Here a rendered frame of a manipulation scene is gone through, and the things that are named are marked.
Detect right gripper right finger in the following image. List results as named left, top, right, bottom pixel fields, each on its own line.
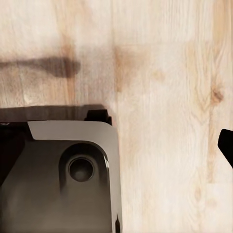
left=217, top=129, right=233, bottom=167

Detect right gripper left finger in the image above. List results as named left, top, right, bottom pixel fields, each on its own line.
left=0, top=129, right=25, bottom=188

